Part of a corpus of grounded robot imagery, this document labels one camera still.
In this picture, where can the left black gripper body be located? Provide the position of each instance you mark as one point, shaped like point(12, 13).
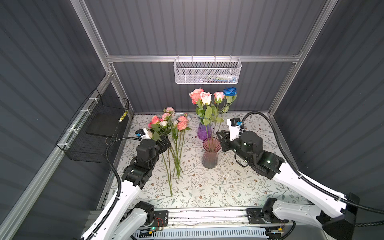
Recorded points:
point(162, 148)

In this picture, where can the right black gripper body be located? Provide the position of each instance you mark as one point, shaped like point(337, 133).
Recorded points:
point(234, 145)

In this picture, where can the pink red glass vase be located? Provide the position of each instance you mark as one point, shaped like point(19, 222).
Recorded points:
point(210, 157)

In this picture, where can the blue rose stem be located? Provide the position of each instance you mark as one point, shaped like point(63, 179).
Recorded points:
point(230, 96)

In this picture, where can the light pink rose stem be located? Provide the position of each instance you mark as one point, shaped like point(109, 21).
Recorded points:
point(205, 111)

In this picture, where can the coral pink rose stem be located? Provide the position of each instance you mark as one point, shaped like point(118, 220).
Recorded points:
point(195, 95)

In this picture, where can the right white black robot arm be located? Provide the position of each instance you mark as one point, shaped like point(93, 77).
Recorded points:
point(327, 210)

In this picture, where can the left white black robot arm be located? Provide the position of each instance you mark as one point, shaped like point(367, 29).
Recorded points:
point(132, 186)

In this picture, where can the bunch of artificial flowers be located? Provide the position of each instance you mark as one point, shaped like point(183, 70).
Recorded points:
point(175, 128)

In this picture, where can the blue purple glass vase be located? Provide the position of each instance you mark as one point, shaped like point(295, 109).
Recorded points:
point(204, 131)

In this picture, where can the floral patterned table mat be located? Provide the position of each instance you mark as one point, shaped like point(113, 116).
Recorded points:
point(226, 185)

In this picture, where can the yellow green marker pen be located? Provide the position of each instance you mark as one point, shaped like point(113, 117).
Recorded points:
point(123, 116)

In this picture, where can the tubes in white basket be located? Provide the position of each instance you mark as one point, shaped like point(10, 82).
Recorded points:
point(219, 79)

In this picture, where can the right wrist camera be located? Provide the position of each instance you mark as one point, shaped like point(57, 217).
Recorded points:
point(234, 125)

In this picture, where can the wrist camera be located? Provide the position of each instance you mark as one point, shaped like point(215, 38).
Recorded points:
point(144, 134)
point(234, 125)

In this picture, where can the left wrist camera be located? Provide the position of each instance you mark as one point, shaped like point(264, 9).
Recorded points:
point(144, 134)

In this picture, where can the white wire mesh basket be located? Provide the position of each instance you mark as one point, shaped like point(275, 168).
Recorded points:
point(187, 70)

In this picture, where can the black wire mesh basket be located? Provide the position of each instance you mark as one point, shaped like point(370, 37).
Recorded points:
point(97, 127)

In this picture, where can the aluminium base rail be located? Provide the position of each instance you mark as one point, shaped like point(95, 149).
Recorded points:
point(238, 223)

